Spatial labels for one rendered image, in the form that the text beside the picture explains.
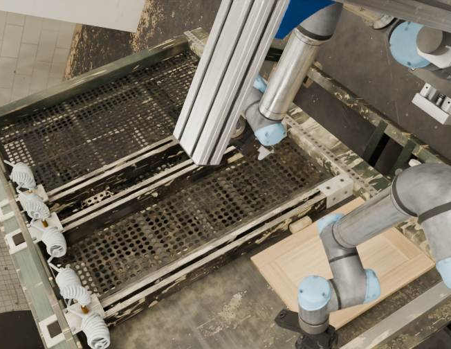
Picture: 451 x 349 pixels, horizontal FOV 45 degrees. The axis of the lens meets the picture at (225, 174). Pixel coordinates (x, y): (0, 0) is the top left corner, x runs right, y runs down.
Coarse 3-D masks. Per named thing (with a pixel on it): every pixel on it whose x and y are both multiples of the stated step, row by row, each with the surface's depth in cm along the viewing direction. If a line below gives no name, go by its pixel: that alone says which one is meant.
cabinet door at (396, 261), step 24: (288, 240) 190; (312, 240) 190; (384, 240) 186; (408, 240) 185; (264, 264) 184; (288, 264) 184; (312, 264) 183; (384, 264) 180; (408, 264) 178; (432, 264) 177; (288, 288) 177; (384, 288) 173; (336, 312) 168; (360, 312) 168
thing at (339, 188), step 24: (312, 192) 198; (336, 192) 198; (264, 216) 193; (288, 216) 191; (312, 216) 199; (240, 240) 186; (264, 240) 192; (192, 264) 184; (216, 264) 185; (72, 288) 160; (144, 288) 178; (168, 288) 179; (72, 312) 169; (96, 312) 168; (120, 312) 173; (48, 336) 164
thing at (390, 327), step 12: (432, 288) 168; (444, 288) 168; (420, 300) 166; (432, 300) 166; (444, 300) 166; (396, 312) 164; (408, 312) 163; (420, 312) 163; (384, 324) 162; (396, 324) 161; (408, 324) 162; (360, 336) 160; (372, 336) 159; (384, 336) 159; (396, 336) 162; (348, 348) 158; (360, 348) 157; (372, 348) 158
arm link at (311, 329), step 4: (300, 320) 131; (328, 320) 130; (300, 324) 132; (304, 324) 130; (324, 324) 129; (328, 324) 131; (304, 328) 131; (308, 328) 130; (312, 328) 129; (316, 328) 129; (320, 328) 130; (324, 328) 131; (308, 332) 131; (312, 332) 131; (316, 332) 131; (320, 332) 131
